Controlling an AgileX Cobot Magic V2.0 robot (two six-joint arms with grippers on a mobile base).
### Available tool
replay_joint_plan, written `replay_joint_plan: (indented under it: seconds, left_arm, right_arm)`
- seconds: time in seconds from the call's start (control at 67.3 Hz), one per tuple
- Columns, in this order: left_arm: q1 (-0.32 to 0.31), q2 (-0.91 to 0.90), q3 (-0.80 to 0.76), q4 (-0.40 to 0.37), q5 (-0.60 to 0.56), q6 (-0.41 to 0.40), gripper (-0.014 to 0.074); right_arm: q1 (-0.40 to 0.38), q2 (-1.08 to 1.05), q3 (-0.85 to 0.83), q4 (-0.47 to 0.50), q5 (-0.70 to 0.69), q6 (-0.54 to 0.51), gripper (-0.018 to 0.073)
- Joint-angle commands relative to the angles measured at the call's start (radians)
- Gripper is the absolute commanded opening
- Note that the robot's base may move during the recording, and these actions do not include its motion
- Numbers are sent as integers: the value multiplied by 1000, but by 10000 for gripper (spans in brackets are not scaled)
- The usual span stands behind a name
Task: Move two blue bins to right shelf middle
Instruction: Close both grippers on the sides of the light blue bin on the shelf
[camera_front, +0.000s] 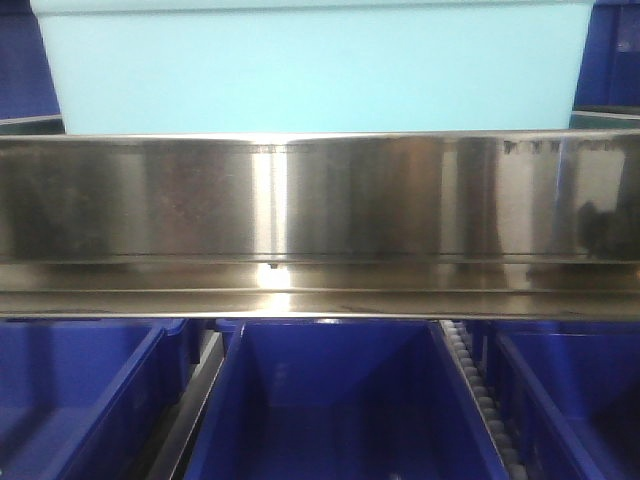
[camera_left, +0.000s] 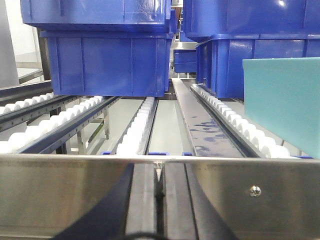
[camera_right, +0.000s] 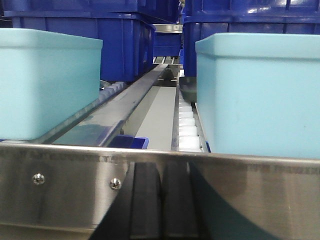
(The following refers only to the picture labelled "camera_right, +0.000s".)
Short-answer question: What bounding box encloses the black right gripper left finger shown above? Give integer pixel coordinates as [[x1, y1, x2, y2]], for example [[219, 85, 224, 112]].
[[89, 162, 162, 240]]

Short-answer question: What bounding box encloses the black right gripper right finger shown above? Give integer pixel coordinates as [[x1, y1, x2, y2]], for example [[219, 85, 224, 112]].
[[162, 162, 275, 240]]

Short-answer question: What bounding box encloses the light blue bin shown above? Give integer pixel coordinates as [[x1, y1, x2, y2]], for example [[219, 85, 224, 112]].
[[0, 28, 103, 140], [195, 32, 320, 158]]

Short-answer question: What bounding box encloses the white roller track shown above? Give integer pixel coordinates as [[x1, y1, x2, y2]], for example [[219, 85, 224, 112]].
[[178, 95, 201, 152]]

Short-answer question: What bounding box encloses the dark blue bin below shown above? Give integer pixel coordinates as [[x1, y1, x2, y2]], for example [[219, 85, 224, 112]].
[[108, 135, 149, 149]]

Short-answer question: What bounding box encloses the dark blue crate rear left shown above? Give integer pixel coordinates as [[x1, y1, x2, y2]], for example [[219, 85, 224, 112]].
[[2, 0, 179, 82]]

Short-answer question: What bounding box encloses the dark blue crate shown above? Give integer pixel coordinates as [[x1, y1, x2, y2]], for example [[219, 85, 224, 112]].
[[2, 0, 179, 82], [183, 0, 320, 77]]

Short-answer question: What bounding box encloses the dark blue crate rear right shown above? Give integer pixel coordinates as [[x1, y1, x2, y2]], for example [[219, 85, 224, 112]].
[[183, 0, 320, 77]]

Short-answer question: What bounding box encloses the steel shelf front rail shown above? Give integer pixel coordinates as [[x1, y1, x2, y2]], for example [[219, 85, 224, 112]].
[[0, 143, 320, 240]]

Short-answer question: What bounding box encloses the steel lane divider rail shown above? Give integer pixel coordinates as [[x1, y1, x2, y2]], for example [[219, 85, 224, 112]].
[[53, 63, 168, 147]]

